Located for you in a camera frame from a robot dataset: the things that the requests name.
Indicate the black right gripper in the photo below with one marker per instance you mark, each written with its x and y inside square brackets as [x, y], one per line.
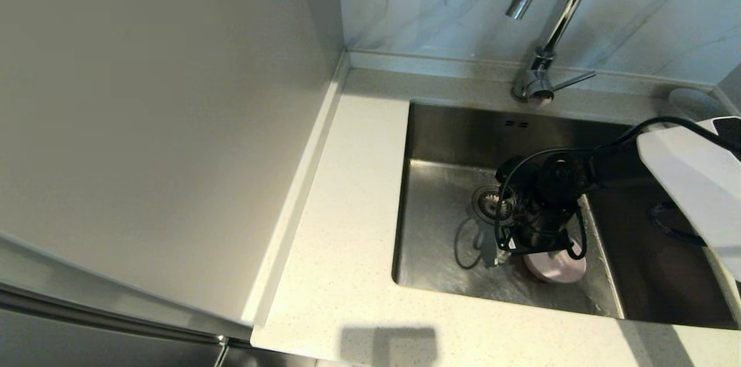
[544, 228]

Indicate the pink bowl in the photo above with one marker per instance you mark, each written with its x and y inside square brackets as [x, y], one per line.
[556, 271]

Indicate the steel bowl with white inside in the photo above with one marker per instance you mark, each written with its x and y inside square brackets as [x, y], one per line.
[689, 102]

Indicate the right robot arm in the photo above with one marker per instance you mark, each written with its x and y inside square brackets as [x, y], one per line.
[694, 182]

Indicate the stainless steel sink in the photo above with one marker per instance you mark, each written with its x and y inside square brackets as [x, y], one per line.
[440, 251]

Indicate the round metal drain strainer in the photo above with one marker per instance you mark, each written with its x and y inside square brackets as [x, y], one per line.
[485, 199]

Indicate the chrome gooseneck faucet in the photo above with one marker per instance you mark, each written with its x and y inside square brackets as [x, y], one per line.
[535, 80]

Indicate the tall grey cabinet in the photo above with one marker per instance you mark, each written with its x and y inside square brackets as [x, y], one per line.
[145, 124]

